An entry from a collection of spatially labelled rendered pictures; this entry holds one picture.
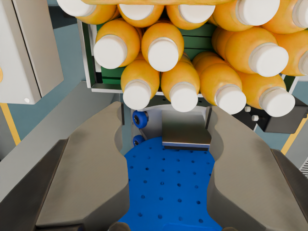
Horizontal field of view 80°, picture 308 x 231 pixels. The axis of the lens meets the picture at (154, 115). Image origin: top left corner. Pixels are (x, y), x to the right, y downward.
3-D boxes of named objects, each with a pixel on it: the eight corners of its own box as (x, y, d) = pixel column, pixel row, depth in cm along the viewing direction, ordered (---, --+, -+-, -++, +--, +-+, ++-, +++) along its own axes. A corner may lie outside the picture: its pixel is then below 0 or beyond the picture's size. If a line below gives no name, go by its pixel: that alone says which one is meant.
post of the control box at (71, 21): (120, 10, 116) (13, 32, 31) (120, 2, 114) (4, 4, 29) (127, 10, 116) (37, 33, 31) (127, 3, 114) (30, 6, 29)
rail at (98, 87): (96, 86, 41) (91, 91, 38) (95, 82, 41) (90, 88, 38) (276, 95, 41) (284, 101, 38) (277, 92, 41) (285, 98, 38)
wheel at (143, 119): (140, 133, 43) (148, 130, 44) (140, 116, 40) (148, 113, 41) (130, 123, 46) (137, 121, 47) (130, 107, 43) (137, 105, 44)
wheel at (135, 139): (140, 156, 47) (146, 153, 48) (141, 144, 44) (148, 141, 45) (131, 145, 50) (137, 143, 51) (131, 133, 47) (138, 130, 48)
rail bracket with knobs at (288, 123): (237, 109, 49) (254, 132, 40) (245, 83, 45) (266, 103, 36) (274, 111, 49) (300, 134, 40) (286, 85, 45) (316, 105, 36)
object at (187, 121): (161, 118, 47) (161, 151, 37) (161, 109, 46) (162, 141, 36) (200, 119, 47) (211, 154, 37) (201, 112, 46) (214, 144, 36)
